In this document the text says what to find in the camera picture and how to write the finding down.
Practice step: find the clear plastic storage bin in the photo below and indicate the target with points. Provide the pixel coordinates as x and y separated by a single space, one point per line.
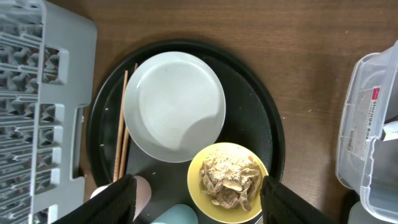
366 157

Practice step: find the round black tray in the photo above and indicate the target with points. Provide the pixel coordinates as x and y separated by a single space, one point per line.
252 120

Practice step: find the yellow bowl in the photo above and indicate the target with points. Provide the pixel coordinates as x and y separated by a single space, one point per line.
203 201

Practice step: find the right wooden chopstick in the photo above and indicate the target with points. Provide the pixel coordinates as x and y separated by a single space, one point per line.
125 140

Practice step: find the wooden chopstick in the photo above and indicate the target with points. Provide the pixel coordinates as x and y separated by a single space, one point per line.
125 140
120 132

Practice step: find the grey plate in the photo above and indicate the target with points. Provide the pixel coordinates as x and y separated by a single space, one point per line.
174 106

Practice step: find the left wooden chopstick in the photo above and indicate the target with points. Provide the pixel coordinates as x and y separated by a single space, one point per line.
120 132

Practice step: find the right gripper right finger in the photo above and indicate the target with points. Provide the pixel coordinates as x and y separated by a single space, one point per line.
280 205

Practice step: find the pink cup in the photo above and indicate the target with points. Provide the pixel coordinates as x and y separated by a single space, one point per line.
141 193

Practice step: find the blue cup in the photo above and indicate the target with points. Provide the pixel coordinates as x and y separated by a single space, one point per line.
178 214

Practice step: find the peanut shells and rice scraps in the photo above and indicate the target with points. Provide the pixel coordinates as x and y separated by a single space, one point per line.
231 179

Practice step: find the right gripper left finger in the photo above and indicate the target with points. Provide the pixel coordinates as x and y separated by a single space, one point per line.
84 214

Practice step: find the grey dishwasher rack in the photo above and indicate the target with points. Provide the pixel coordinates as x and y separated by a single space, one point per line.
47 68

